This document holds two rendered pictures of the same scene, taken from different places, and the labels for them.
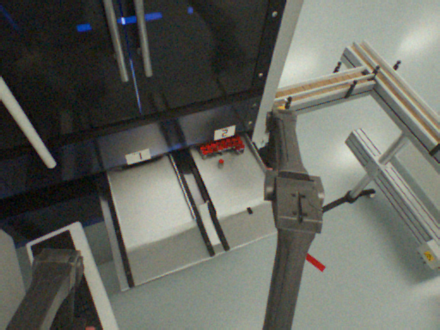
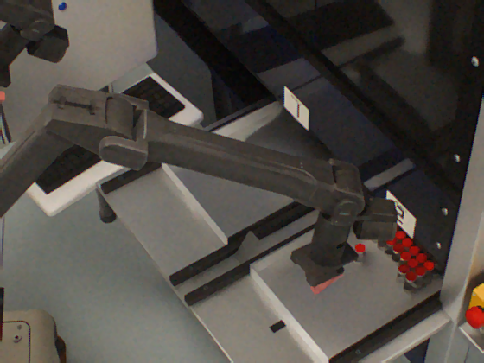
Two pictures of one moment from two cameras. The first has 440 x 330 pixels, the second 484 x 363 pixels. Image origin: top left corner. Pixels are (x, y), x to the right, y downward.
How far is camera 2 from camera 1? 137 cm
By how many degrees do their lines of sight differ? 49
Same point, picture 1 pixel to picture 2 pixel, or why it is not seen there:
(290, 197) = (89, 100)
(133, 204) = not seen: hidden behind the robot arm
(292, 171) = (144, 119)
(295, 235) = (43, 113)
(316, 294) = not seen: outside the picture
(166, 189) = not seen: hidden behind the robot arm
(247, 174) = (357, 308)
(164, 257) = (156, 219)
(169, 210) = (241, 205)
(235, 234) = (222, 311)
